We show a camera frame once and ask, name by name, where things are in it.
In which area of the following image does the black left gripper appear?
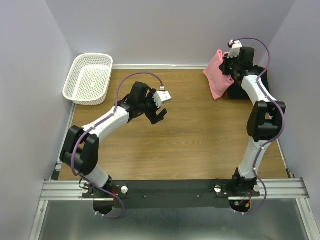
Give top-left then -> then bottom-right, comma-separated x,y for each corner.
138,89 -> 168,125

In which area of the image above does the pink t shirt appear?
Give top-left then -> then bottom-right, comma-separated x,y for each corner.
203,49 -> 234,100

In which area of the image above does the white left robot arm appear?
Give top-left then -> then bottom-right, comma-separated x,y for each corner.
59,82 -> 172,198

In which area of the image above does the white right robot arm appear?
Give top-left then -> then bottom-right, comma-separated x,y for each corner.
219,44 -> 286,196

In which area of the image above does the black folded t shirt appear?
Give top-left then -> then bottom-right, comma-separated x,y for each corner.
225,65 -> 270,100

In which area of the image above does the white plastic basket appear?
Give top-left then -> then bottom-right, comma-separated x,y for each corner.
62,53 -> 113,106

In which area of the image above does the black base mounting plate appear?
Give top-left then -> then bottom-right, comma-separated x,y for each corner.
82,178 -> 260,212

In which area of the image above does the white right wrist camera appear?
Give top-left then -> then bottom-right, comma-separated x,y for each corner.
227,40 -> 243,59

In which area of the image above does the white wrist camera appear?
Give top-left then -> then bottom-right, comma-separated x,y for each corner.
152,91 -> 172,109
227,40 -> 243,59

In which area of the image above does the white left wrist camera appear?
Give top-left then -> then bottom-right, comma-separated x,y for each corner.
152,91 -> 172,109

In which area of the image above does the aluminium frame rail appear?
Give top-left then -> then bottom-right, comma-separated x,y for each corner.
40,178 -> 310,201

